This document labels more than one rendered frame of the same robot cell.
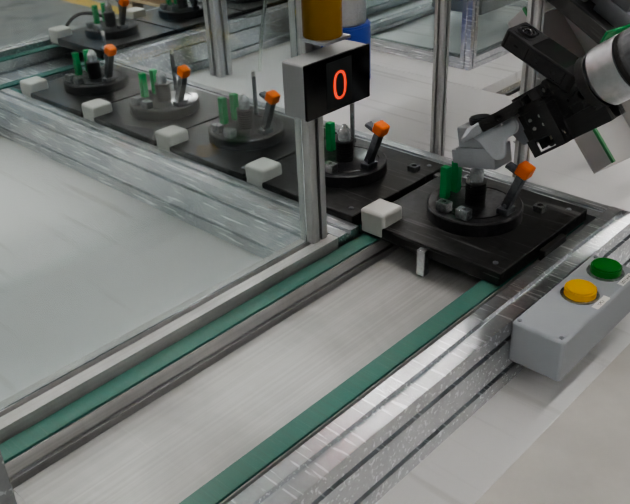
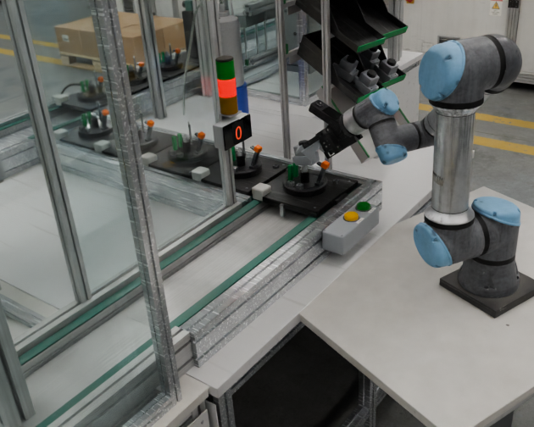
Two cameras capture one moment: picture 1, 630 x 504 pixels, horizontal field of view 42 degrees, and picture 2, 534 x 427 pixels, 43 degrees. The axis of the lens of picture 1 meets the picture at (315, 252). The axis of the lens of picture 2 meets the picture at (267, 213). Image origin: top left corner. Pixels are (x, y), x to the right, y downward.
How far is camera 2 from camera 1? 87 cm
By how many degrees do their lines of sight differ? 5
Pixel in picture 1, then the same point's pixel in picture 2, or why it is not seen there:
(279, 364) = (221, 258)
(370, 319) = (260, 237)
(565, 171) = (355, 162)
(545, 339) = (335, 236)
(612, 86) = (353, 128)
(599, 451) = (360, 281)
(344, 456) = (254, 284)
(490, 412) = (315, 271)
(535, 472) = (334, 291)
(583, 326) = (352, 230)
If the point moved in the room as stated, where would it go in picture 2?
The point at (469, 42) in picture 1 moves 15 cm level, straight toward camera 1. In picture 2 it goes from (303, 91) to (303, 102)
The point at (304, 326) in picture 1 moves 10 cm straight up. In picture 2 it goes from (230, 242) to (227, 212)
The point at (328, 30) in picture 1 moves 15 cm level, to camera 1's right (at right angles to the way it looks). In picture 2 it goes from (231, 110) to (285, 104)
